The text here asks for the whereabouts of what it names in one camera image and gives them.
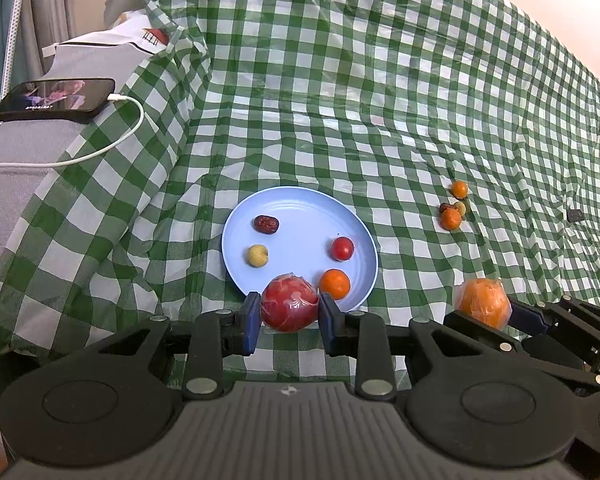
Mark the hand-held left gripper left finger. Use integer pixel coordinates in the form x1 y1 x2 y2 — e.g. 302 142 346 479
77 291 263 401

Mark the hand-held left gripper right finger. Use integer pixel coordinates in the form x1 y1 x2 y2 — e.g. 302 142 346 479
317 292 523 402

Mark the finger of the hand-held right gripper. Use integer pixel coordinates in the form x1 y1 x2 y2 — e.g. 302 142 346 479
507 296 600 352
444 310 600 387

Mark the plastic orange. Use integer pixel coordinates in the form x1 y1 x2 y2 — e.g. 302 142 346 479
454 277 512 332

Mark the plastic red fruit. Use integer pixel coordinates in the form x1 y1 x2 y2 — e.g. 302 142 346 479
260 272 321 333

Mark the red cherry tomato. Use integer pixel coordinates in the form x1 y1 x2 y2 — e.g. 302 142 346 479
330 235 355 262

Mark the light blue plate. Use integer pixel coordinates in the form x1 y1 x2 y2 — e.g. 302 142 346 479
221 186 379 313

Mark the green checkered tablecloth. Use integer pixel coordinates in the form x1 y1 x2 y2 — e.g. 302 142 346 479
0 0 600 391

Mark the grey bed cover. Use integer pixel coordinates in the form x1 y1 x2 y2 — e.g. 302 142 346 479
0 42 146 281

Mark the black smartphone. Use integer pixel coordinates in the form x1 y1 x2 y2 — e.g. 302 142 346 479
0 78 117 123

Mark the white printed cloth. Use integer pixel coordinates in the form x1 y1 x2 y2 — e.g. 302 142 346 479
42 7 173 53

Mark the grey curtain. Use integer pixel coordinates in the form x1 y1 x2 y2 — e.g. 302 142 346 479
27 0 76 46

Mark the white dotted strip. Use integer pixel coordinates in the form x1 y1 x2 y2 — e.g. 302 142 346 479
4 0 32 92

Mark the white charging cable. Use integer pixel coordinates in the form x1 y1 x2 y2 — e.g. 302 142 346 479
0 92 146 168

